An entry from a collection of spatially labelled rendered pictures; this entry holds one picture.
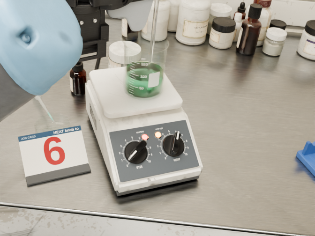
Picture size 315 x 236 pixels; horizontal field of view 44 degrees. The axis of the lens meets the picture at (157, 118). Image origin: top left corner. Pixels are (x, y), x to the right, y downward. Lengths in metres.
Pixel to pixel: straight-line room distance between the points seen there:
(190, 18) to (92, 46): 0.46
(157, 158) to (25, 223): 0.19
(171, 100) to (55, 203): 0.22
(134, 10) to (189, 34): 0.44
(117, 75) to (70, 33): 0.36
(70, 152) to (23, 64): 0.35
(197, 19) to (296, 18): 0.29
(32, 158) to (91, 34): 0.22
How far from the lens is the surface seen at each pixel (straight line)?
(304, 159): 0.66
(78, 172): 0.58
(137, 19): 0.49
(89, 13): 0.44
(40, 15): 0.26
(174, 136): 0.55
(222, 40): 0.92
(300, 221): 0.58
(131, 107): 0.56
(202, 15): 0.90
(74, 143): 0.59
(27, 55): 0.24
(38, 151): 0.59
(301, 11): 1.07
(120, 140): 0.54
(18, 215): 0.55
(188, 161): 0.56
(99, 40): 0.46
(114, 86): 0.60
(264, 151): 0.66
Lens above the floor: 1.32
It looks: 38 degrees down
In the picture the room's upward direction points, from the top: 6 degrees clockwise
